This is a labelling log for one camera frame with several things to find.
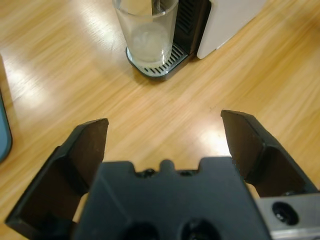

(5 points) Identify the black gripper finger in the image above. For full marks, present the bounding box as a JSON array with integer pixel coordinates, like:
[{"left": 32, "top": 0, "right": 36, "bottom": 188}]
[
  {"left": 4, "top": 117, "right": 110, "bottom": 240},
  {"left": 219, "top": 109, "right": 320, "bottom": 200}
]

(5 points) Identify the white capsule coffee machine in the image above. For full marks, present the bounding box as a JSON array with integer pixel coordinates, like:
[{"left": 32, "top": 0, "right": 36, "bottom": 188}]
[{"left": 172, "top": 0, "right": 272, "bottom": 60}]

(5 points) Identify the clear glass cup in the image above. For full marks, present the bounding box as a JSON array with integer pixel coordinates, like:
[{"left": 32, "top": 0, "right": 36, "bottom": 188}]
[{"left": 111, "top": 0, "right": 180, "bottom": 67}]

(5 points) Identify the teal plastic tray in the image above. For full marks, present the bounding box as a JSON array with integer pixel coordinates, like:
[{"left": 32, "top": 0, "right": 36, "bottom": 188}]
[{"left": 0, "top": 88, "right": 13, "bottom": 164}]

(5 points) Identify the metal drip tray grille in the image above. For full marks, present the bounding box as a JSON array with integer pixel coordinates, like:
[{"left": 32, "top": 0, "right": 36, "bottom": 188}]
[{"left": 125, "top": 41, "right": 189, "bottom": 82}]

